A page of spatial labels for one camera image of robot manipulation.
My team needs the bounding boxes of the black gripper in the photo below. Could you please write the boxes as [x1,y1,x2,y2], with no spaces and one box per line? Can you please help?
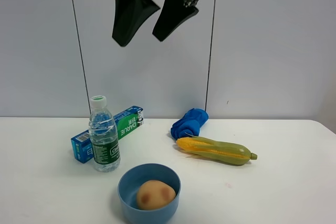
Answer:
[112,0,199,47]

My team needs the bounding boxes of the tan toy potato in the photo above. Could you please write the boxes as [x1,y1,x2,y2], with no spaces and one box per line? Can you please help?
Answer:
[136,180,176,210]

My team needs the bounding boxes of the green blue toothpaste box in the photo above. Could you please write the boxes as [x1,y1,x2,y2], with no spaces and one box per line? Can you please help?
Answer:
[71,105,144,163]

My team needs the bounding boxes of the blue rolled cloth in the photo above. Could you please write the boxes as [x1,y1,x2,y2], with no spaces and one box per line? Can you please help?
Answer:
[170,108,209,140]

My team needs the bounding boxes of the clear plastic water bottle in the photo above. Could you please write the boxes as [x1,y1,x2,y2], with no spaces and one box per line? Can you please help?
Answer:
[88,95,120,173]

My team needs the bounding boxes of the toy corn cob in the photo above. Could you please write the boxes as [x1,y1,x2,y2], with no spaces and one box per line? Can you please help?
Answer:
[176,136,258,166]

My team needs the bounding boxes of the blue plastic bowl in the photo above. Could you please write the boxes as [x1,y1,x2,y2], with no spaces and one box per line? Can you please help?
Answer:
[118,163,181,223]

